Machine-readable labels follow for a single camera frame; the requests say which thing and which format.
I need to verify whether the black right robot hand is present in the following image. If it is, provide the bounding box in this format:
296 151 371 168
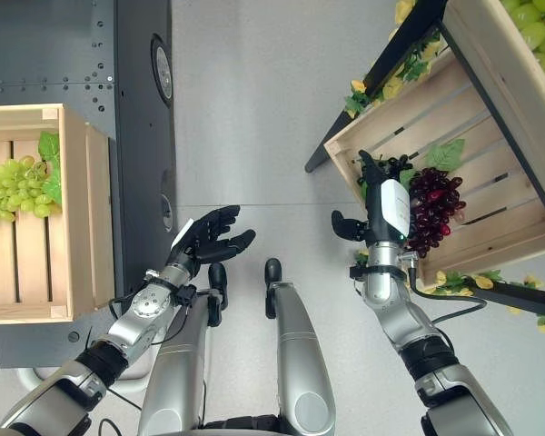
331 150 413 243

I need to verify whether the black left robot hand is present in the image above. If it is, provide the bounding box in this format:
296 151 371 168
170 204 257 264

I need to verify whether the dark red grape bunch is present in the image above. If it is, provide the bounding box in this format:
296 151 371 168
403 166 467 259

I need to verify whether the green vine leaf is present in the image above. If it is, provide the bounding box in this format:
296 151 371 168
424 138 466 173

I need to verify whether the wooden crate with leaf garland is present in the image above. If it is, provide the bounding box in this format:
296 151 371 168
322 45 545 294

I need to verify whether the silver left robot leg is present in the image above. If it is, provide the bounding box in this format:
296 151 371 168
140 262 231 436

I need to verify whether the silver robot leg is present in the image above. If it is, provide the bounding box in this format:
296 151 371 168
263 257 337 436
140 262 231 436

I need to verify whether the yellow green leaf garland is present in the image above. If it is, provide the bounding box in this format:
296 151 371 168
342 0 451 120

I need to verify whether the black metal display stand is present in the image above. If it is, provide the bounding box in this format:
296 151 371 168
304 0 545 322

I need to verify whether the silver right robot leg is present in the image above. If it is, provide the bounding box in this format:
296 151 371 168
263 257 337 436

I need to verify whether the light wooden slatted crate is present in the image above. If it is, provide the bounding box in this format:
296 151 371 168
0 103 116 325

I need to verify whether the upper wooden crate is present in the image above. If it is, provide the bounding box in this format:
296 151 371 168
440 0 545 151

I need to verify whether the green grape bunch with leaves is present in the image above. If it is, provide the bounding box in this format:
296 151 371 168
0 131 63 224

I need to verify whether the pile of green grapes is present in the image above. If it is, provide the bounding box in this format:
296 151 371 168
500 0 545 82

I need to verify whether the dark grey metal cabinet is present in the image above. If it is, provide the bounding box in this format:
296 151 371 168
0 0 179 370

